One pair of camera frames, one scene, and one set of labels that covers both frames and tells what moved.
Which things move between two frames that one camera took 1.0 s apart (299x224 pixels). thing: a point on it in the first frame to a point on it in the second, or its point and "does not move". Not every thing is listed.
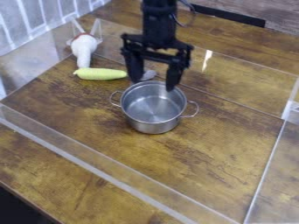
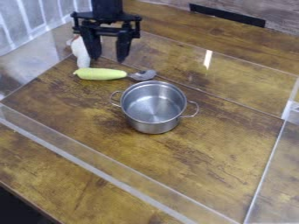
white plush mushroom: [83, 45] does not move
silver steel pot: [154, 108] does not move
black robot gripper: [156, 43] to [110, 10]
